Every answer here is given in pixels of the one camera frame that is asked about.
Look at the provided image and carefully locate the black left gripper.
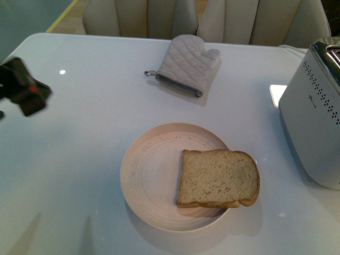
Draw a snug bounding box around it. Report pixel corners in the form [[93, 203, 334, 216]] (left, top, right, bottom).
[[1, 57, 52, 117]]

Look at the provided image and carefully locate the slice of bread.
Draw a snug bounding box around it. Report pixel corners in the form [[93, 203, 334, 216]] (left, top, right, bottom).
[[176, 149, 260, 208]]

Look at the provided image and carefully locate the white toaster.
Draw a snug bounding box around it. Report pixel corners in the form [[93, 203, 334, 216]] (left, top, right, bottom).
[[279, 37, 339, 189]]

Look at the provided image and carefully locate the beige round plate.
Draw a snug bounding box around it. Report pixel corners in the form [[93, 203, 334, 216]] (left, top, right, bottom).
[[120, 123, 228, 233]]

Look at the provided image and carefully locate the beige chair on left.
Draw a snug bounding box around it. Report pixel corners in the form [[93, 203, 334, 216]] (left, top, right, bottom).
[[82, 0, 199, 39]]

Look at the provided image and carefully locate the beige chair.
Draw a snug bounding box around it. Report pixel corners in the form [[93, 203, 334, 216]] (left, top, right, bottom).
[[197, 0, 331, 48], [82, 0, 199, 39]]

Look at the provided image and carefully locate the grey quilted oven mitt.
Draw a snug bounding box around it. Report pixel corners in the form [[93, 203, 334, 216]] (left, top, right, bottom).
[[144, 35, 220, 98]]

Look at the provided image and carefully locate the beige chair on right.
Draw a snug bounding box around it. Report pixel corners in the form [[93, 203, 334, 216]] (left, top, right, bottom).
[[197, 0, 331, 48]]

